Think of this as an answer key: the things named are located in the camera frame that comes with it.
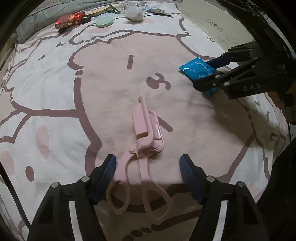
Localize blue snack packet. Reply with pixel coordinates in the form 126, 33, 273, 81
179, 57, 216, 83

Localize pink scissors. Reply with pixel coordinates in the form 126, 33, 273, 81
106, 96, 173, 225

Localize white shoe storage box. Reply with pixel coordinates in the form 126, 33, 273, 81
181, 0, 254, 51

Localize white blue sachet packet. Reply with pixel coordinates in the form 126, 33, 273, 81
144, 6, 172, 17

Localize cartoon print blanket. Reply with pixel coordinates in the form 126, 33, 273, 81
0, 0, 290, 241

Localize brown tape roll in bag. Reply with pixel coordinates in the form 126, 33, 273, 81
123, 1, 147, 9

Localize paper receipt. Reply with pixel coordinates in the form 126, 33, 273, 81
93, 13, 122, 20

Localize green clothes peg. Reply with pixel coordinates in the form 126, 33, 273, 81
108, 4, 120, 15

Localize green round compact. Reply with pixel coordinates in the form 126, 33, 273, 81
96, 16, 114, 28

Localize wooden fan paddle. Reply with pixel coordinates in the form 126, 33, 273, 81
84, 6, 111, 17

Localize red cigarette box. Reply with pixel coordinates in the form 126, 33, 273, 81
55, 12, 85, 29

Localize grey beige quilt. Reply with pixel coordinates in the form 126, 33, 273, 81
10, 0, 114, 44

